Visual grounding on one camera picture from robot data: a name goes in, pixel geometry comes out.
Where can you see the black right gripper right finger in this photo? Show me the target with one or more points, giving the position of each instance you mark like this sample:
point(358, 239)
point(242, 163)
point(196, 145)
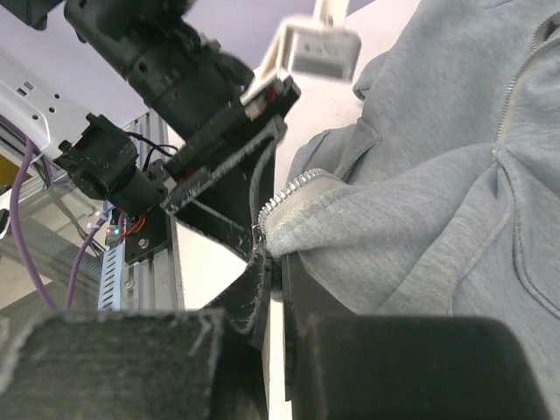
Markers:
point(339, 365)

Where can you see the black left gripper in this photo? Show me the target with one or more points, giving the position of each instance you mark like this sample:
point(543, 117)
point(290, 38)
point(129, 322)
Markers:
point(213, 181)

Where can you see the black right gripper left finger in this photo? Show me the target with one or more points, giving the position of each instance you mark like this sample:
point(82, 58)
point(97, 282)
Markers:
point(203, 364)

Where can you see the grey zip-up jacket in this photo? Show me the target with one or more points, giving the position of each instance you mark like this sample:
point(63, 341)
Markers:
point(443, 197)

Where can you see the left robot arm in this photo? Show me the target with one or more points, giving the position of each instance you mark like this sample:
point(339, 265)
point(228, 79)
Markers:
point(144, 112)

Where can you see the small electronics board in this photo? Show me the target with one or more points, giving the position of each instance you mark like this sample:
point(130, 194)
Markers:
point(112, 236)

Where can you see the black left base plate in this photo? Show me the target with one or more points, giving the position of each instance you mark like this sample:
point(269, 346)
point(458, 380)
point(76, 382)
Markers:
point(147, 222)

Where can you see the aluminium front rail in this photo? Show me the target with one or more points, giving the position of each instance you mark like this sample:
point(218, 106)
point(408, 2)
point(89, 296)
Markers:
point(152, 284)

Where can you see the grey slotted cable duct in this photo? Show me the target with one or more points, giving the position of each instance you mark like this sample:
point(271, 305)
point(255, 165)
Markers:
point(53, 243)

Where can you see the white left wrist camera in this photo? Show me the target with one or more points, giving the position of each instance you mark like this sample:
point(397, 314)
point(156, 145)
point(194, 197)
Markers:
point(318, 45)

